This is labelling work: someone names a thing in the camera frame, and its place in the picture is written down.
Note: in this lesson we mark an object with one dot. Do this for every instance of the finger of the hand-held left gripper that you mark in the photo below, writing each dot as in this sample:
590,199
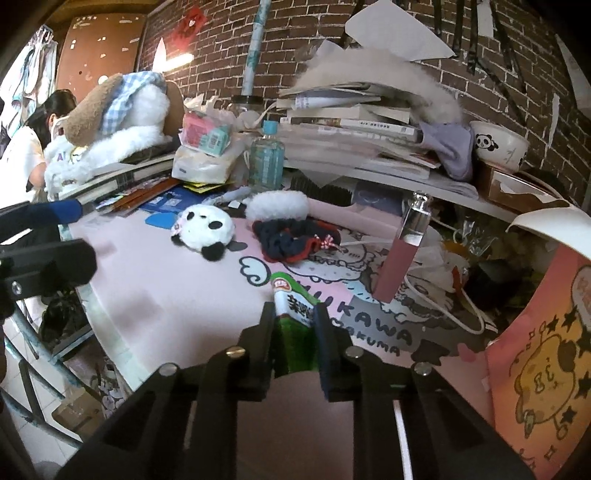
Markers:
60,211
51,267

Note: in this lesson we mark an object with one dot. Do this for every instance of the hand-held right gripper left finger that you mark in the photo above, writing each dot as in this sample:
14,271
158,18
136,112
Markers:
263,355

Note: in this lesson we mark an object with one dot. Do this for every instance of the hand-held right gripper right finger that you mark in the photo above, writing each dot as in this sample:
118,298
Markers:
325,364

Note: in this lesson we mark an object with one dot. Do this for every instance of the green snack packet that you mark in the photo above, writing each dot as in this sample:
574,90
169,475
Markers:
288,304

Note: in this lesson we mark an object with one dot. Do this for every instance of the dark blue scrunchie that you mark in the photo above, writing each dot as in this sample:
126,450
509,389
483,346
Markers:
286,240

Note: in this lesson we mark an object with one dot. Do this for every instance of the pink lip gloss tube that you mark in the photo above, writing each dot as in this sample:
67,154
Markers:
401,249

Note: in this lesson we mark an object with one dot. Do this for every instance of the panda plush toy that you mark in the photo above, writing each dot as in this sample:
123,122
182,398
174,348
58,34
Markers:
203,226

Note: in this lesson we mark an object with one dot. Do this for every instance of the white fluffy pom-pom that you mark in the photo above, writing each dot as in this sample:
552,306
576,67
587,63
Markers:
277,205

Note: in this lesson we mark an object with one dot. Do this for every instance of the pink printed bag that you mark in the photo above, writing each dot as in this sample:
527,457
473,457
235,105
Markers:
540,369

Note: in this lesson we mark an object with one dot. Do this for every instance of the pile of hardcover books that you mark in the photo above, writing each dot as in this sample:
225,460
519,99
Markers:
120,177

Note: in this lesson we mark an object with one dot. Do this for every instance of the orange folder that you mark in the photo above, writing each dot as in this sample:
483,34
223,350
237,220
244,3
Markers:
143,194

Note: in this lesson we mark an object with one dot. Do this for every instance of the blue plastic tag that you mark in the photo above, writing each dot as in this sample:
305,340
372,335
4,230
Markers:
161,220

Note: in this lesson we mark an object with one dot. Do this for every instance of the pink printed desk mat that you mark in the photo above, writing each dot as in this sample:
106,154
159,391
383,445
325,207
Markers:
152,286

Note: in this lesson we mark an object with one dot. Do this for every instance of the white plush dog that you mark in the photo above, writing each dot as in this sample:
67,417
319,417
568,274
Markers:
134,138

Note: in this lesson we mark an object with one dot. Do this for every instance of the blue booklet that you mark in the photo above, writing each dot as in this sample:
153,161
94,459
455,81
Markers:
171,202

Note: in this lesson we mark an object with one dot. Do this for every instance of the yellow packet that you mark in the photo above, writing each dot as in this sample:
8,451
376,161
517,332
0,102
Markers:
203,187

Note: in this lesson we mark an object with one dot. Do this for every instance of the hanging clothes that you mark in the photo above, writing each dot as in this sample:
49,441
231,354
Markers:
32,64

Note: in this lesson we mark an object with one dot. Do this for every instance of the plastic bag of tissues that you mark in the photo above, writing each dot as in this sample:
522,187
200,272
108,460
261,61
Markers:
203,166

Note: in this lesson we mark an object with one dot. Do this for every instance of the small cardboard box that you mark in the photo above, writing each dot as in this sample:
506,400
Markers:
78,415

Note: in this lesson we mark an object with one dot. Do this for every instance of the white marker pen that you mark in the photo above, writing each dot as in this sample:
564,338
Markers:
226,197

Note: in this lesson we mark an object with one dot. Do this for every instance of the pink and teal tissue pack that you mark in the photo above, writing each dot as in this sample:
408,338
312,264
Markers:
203,131

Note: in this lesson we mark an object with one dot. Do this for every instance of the brown board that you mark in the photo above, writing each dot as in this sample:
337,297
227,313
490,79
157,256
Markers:
101,50

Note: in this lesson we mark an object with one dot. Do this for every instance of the lit lamp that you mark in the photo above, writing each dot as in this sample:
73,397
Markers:
178,59

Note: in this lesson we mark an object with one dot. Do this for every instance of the blue capped water bottle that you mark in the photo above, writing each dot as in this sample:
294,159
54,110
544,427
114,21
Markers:
266,161

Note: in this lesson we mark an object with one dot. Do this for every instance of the pile of crumpled wrappers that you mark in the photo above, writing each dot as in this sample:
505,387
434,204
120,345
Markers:
489,258

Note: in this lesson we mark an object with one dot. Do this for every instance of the white shelf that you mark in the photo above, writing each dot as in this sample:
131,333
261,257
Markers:
461,196

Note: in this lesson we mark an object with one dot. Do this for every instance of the stack of books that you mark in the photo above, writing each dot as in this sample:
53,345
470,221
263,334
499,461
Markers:
360,138

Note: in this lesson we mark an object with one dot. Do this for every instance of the purple cloth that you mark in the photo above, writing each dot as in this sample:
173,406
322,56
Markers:
450,147

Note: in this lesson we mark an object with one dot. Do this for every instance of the rolled paper tube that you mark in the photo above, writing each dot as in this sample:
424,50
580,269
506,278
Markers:
255,46

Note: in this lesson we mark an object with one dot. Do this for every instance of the brown open box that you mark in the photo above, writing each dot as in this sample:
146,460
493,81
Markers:
512,187

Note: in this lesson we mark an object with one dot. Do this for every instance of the curled white card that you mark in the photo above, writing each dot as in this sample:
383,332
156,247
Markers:
554,219

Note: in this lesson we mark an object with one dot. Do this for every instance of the panda print bowl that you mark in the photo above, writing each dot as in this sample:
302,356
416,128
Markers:
498,145

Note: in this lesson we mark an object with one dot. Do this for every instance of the white fluffy tail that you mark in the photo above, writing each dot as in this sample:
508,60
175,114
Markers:
392,76

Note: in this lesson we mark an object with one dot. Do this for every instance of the white paper strip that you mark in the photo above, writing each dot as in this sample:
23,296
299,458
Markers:
554,120

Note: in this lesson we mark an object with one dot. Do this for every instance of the white paper sheet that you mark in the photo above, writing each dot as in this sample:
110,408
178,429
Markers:
392,30

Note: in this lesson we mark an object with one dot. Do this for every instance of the metal table frame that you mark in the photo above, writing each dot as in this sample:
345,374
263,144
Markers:
51,369

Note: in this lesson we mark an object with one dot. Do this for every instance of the red wall sticker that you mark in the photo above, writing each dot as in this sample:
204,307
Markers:
191,24

